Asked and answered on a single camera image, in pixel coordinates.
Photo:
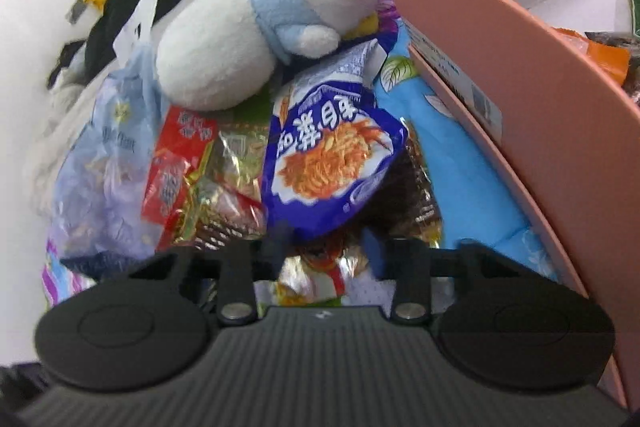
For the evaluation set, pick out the orange snack packet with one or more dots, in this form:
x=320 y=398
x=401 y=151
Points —
x=605 y=59

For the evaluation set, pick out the green bordered snack packet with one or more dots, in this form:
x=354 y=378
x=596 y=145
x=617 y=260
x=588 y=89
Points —
x=633 y=9

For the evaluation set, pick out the gold green clear snack packet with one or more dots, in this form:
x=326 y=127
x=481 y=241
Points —
x=235 y=157

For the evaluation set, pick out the grey wall plate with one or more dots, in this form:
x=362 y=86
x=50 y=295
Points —
x=75 y=12

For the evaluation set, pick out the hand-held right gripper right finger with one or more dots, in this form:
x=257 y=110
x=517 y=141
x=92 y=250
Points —
x=374 y=254

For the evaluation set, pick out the clear blue plastic snack bag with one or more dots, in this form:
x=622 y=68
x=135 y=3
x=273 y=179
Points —
x=100 y=167

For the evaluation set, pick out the blue noodle snack packet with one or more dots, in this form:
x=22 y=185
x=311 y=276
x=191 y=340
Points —
x=325 y=157

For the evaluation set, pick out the pink cardboard box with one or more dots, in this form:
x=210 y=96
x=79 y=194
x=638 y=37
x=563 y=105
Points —
x=550 y=132

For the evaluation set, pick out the small dark cloth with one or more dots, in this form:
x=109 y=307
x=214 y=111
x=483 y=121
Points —
x=67 y=57

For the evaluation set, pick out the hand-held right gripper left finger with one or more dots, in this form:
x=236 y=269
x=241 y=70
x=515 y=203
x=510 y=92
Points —
x=276 y=252

